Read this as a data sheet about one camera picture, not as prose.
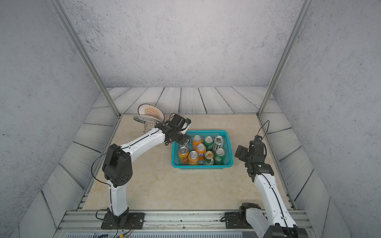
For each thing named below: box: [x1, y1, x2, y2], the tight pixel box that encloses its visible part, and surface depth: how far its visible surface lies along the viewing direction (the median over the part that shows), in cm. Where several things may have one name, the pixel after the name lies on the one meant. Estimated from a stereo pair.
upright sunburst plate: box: [137, 103, 166, 125], surface depth 107 cm
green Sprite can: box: [213, 147, 226, 166], surface depth 88 cm
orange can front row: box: [188, 150, 199, 166], surface depth 87 cm
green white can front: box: [203, 150, 214, 166], surface depth 86 cm
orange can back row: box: [192, 134, 203, 151], surface depth 93 cm
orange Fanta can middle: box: [195, 142, 207, 162], surface depth 90 cm
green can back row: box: [203, 135, 215, 151], surface depth 93 cm
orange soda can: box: [178, 146, 190, 165], surface depth 88 cm
